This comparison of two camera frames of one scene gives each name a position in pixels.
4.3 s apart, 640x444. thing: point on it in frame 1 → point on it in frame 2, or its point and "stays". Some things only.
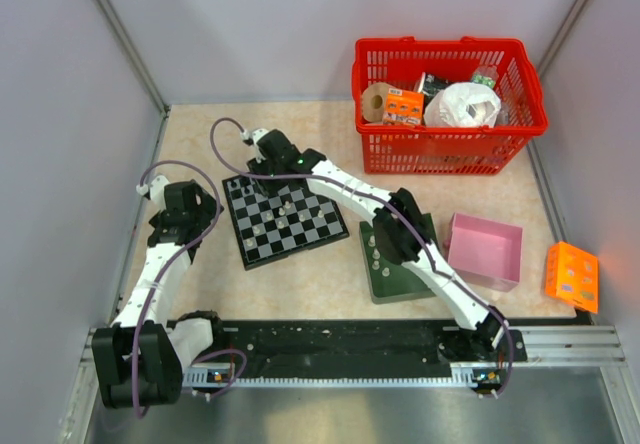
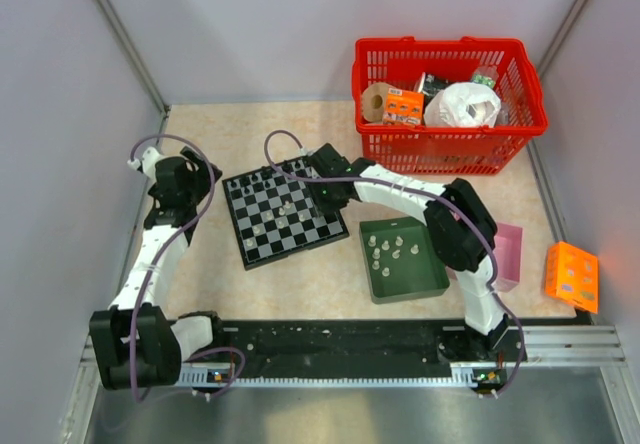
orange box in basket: [403, 107] stays
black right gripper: [266, 187] → [321, 205]
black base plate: [355, 348] stays
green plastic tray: [390, 281] stays
